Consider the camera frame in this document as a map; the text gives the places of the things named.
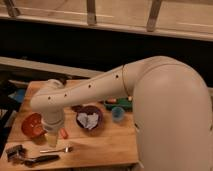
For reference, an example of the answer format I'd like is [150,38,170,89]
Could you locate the orange fruit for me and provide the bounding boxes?
[107,98,117,104]

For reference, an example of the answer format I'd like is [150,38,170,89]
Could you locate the silver fork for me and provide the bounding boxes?
[40,146,73,153]

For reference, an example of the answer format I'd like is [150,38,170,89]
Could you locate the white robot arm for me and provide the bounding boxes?
[31,56,213,171]

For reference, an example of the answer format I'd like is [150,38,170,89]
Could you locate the crumpled white paper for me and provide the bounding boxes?
[77,113,99,130]

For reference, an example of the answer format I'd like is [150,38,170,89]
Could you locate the wooden table board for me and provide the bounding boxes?
[0,81,138,171]

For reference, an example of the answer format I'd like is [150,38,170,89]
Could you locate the red bowl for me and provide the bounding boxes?
[21,113,46,138]

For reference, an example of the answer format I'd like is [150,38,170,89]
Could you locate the small blue cup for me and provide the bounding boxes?
[111,107,125,122]

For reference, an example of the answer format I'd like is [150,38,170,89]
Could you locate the grey metal clamp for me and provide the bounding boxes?
[6,145,26,162]

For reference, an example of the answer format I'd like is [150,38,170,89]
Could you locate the black handled tool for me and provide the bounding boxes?
[23,155,59,167]

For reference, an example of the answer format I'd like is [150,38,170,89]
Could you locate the dark purple bowl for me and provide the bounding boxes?
[76,105,103,130]

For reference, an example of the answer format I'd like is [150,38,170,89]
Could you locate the black remote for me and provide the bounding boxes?
[59,78,66,84]

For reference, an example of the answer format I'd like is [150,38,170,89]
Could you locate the blue object at left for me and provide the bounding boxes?
[10,89,26,103]

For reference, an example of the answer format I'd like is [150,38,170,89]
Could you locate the dark red grapes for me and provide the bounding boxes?
[71,105,83,112]

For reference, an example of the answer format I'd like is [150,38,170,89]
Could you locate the green tray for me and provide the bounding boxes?
[104,98,132,110]

